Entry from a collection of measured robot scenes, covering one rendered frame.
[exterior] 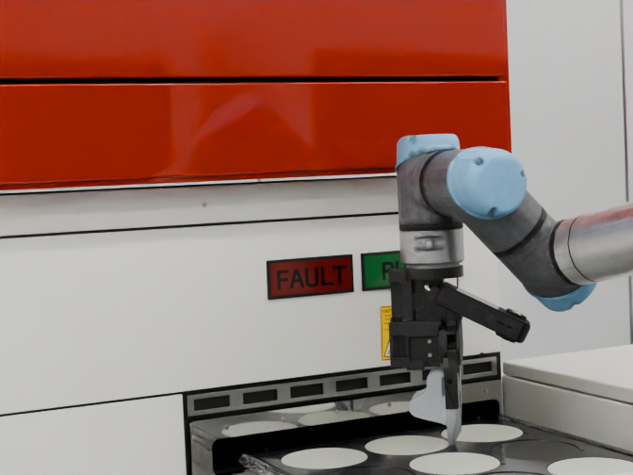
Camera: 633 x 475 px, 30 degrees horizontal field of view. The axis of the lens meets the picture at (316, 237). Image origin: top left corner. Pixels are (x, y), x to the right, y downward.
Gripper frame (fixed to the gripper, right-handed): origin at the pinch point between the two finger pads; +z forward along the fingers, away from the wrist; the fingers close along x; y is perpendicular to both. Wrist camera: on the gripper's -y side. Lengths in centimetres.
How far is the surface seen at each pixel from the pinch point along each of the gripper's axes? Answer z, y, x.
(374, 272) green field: -18.6, 10.3, -9.8
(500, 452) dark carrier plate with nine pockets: 1.4, -5.1, 3.8
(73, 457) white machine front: -0.5, 42.7, 13.2
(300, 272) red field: -19.4, 18.6, -3.8
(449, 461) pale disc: 1.3, 0.4, 8.0
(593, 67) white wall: -59, -30, -222
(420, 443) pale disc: 1.3, 4.5, -0.7
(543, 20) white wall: -73, -15, -212
